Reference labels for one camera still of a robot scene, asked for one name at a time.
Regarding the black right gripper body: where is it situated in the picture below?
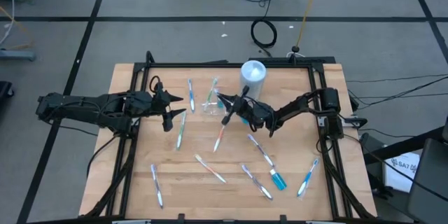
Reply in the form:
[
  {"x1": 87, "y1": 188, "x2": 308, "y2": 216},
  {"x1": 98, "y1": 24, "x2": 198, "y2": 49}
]
[{"x1": 234, "y1": 96, "x2": 276, "y2": 130}]

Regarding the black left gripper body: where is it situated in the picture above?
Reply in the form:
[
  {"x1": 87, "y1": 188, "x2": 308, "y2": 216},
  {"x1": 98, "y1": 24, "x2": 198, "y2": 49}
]
[{"x1": 129, "y1": 90, "x2": 169, "y2": 120}]

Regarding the green toothbrush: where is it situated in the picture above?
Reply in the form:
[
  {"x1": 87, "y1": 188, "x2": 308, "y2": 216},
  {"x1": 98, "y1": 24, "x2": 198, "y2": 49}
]
[
  {"x1": 204, "y1": 78, "x2": 219, "y2": 111},
  {"x1": 176, "y1": 111, "x2": 188, "y2": 151}
]

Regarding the orange toothbrush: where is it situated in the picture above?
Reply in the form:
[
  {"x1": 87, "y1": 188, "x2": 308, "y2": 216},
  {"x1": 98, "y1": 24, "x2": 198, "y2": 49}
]
[
  {"x1": 213, "y1": 125, "x2": 227, "y2": 153},
  {"x1": 194, "y1": 153, "x2": 228, "y2": 184}
]

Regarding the purple toothbrush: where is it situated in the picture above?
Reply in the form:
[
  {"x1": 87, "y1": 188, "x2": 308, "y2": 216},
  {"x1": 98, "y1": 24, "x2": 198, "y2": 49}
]
[
  {"x1": 241, "y1": 164, "x2": 274, "y2": 201},
  {"x1": 247, "y1": 134, "x2": 275, "y2": 168}
]

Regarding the white wipes canister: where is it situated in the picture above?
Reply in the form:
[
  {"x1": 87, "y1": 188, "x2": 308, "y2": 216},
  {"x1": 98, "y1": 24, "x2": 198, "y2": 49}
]
[{"x1": 239, "y1": 59, "x2": 267, "y2": 102}]

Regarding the grey metal foot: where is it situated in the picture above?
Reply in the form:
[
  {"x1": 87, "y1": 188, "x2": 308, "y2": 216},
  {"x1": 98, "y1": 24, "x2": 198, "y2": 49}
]
[{"x1": 0, "y1": 48, "x2": 37, "y2": 62}]

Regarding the black metal bar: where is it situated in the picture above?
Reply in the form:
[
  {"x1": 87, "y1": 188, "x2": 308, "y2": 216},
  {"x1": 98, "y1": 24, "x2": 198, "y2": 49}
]
[{"x1": 363, "y1": 125, "x2": 447, "y2": 165}]

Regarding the white printed paper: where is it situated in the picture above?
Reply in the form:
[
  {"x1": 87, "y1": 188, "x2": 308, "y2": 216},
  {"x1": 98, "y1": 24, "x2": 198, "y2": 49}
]
[{"x1": 383, "y1": 152, "x2": 421, "y2": 194}]

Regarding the black chair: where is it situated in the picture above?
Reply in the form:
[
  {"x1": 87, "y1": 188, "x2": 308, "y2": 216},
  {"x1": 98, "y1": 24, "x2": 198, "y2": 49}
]
[{"x1": 407, "y1": 138, "x2": 448, "y2": 224}]

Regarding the black aluminium table frame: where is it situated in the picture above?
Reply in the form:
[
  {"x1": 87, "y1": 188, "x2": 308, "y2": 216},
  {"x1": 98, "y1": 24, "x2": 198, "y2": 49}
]
[{"x1": 83, "y1": 50, "x2": 377, "y2": 224}]

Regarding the coiled black cable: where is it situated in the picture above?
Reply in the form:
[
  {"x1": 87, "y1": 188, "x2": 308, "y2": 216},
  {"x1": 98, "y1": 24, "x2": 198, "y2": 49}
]
[{"x1": 249, "y1": 0, "x2": 281, "y2": 58}]

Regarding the yellow cable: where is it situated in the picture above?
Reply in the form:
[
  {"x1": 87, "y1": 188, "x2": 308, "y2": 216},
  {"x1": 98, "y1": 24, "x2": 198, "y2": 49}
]
[{"x1": 290, "y1": 0, "x2": 325, "y2": 53}]

